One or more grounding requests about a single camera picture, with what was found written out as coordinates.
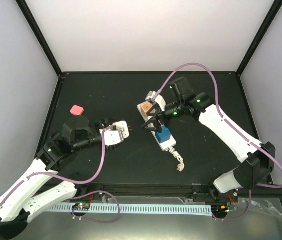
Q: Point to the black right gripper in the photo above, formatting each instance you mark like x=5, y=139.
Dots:
x=159, y=114

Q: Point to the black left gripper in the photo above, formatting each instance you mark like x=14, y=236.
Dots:
x=101, y=123

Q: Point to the beige dragon cube socket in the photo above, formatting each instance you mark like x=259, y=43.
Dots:
x=144, y=108

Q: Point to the white plug adapter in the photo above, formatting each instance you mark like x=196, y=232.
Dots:
x=120, y=126

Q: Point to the white power strip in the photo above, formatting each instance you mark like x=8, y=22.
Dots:
x=164, y=146

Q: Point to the pink plug adapter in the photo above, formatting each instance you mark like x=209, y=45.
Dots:
x=76, y=110

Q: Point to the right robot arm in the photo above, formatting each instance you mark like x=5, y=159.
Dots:
x=255, y=158

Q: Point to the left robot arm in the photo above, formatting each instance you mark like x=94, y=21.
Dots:
x=41, y=186

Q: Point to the blue cube socket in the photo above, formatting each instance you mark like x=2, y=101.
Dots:
x=164, y=135

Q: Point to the small green circuit board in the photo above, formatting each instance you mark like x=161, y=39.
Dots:
x=81, y=206

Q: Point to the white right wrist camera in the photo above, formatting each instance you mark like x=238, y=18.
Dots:
x=155, y=98

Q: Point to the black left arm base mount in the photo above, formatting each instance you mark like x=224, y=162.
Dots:
x=86, y=189

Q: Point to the light blue slotted cable duct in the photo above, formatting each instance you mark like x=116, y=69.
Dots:
x=147, y=209

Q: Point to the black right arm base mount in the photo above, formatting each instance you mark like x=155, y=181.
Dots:
x=209, y=194

